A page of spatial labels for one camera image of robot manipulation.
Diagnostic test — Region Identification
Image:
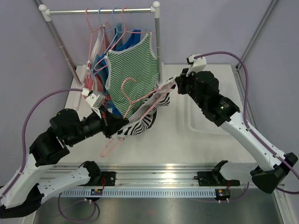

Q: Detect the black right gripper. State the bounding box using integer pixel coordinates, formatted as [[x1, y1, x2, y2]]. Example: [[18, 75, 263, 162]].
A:
[[176, 67, 206, 109]]

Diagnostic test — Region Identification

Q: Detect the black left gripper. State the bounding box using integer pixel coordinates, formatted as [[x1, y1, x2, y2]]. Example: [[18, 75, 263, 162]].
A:
[[66, 104, 129, 147]]

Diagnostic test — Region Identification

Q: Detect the black white striped tank top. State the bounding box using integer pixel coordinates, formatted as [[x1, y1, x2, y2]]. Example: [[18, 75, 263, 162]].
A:
[[113, 77, 176, 139]]

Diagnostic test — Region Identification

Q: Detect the bright blue tank top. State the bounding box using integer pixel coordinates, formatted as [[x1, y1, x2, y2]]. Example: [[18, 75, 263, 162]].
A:
[[102, 28, 148, 117]]

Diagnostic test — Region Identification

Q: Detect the green white striped tank top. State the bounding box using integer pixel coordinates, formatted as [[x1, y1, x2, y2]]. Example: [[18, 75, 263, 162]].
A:
[[105, 33, 158, 118]]

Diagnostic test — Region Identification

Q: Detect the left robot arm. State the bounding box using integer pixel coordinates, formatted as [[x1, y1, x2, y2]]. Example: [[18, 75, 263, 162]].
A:
[[0, 109, 129, 219]]

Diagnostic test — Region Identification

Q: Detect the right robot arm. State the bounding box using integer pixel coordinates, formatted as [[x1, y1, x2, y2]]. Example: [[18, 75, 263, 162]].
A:
[[175, 69, 298, 194]]

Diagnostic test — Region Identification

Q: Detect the red white striped tank top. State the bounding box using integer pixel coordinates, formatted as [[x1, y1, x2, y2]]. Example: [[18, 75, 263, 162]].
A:
[[83, 25, 113, 103]]

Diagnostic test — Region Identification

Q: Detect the teal blue tank top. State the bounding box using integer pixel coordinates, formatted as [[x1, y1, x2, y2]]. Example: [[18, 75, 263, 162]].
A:
[[94, 22, 127, 73]]

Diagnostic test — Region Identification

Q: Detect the white plastic basket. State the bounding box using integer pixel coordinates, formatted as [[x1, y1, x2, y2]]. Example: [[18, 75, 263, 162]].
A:
[[183, 93, 232, 136]]

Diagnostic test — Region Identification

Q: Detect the white and chrome clothes rack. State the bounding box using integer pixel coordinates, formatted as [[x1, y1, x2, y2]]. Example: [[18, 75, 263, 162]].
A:
[[38, 0, 166, 111]]

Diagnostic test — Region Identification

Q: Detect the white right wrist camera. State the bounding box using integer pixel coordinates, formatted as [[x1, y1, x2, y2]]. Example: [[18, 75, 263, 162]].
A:
[[186, 53, 207, 76]]

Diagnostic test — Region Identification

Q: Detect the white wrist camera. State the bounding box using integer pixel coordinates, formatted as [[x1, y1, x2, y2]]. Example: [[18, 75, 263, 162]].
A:
[[186, 53, 207, 76], [81, 88, 106, 113]]

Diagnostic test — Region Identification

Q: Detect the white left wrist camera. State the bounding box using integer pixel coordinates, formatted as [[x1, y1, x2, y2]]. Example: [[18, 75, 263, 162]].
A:
[[81, 88, 106, 113]]

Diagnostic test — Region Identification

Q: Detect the aluminium mounting rail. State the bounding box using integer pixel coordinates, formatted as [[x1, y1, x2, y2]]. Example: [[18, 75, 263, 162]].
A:
[[41, 163, 257, 188]]

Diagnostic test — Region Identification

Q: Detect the white slotted cable duct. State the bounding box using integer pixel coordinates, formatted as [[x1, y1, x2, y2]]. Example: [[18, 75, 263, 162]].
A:
[[61, 188, 216, 198]]

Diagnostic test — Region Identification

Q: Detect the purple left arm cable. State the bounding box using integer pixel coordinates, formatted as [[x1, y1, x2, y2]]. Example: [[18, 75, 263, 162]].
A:
[[0, 87, 84, 199]]

